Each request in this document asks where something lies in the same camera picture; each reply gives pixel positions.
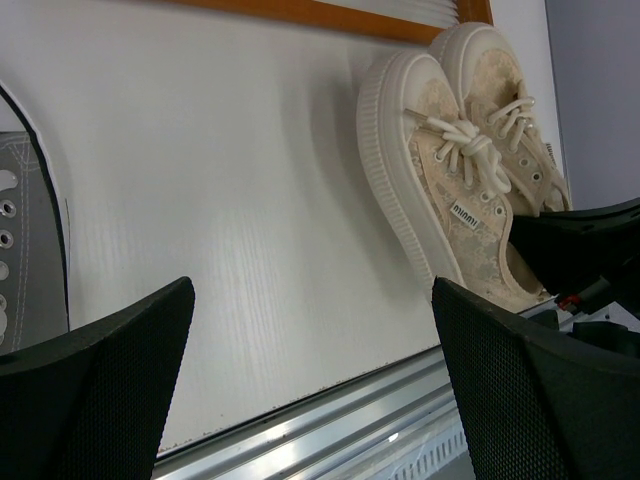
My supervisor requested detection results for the grey sneaker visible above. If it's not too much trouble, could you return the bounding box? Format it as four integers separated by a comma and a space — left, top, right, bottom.
1, 85, 69, 355

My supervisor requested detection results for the wooden shoe shelf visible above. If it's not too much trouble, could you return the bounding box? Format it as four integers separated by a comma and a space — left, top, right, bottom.
172, 0, 495, 44

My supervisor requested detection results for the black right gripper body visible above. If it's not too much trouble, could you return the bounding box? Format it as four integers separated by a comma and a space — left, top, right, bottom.
555, 259, 639, 333

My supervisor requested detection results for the aluminium front rail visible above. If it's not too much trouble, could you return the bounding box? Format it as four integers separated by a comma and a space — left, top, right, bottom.
152, 347, 464, 479

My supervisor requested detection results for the cream platform sneaker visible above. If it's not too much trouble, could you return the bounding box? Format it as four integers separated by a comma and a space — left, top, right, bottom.
356, 50, 549, 313
429, 22, 571, 216

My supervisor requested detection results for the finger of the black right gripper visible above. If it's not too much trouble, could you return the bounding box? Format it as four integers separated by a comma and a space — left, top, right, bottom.
509, 198, 639, 295

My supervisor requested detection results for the slotted cable duct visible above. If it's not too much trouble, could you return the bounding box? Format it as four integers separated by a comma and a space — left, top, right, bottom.
372, 429, 471, 480

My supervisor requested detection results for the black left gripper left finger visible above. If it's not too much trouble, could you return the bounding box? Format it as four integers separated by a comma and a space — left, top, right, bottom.
1, 277, 195, 479

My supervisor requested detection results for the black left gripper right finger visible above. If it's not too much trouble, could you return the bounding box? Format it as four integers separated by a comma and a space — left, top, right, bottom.
432, 278, 639, 479

